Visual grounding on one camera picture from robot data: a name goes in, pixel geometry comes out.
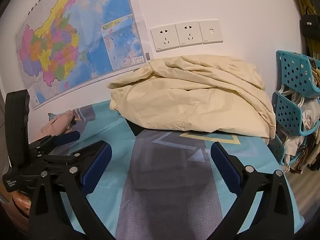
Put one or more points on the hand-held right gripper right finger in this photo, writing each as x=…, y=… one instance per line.
x=225, y=167

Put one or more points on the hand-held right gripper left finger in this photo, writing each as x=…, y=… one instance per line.
x=98, y=165

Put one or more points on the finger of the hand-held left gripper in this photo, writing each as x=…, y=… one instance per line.
x=62, y=161
x=68, y=137

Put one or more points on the cream large jacket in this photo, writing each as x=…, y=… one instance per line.
x=187, y=100

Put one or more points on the person's left forearm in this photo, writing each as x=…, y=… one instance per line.
x=21, y=205

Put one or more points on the pink cloth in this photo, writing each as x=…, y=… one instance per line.
x=57, y=123

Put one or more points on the black cloth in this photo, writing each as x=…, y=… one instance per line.
x=135, y=128

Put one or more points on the teal grey printed bed sheet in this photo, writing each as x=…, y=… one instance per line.
x=162, y=205

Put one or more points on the crumpled white plastic bag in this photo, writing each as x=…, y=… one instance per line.
x=310, y=115

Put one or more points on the blue plastic storage rack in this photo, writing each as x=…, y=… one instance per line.
x=292, y=72

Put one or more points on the black handbag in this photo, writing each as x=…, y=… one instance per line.
x=310, y=25

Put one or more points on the yellow hanging garment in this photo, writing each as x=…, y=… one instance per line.
x=306, y=0

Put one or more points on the colourful wall map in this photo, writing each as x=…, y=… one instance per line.
x=75, y=30

